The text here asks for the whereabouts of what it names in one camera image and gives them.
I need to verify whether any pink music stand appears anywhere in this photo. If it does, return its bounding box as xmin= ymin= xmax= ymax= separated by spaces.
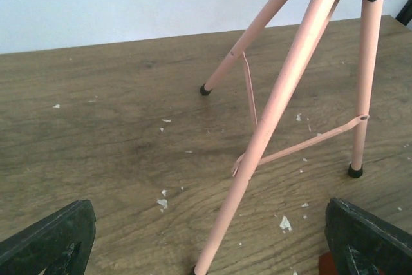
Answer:
xmin=191 ymin=0 xmax=412 ymax=275

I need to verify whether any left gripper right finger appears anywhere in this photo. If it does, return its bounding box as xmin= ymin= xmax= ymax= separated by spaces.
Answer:
xmin=324 ymin=198 xmax=411 ymax=274

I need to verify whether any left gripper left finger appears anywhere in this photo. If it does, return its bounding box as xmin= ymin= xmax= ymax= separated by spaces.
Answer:
xmin=1 ymin=200 xmax=96 ymax=274

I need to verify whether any reddish-brown wooden metronome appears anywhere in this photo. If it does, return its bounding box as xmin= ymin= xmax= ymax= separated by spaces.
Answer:
xmin=318 ymin=252 xmax=338 ymax=275

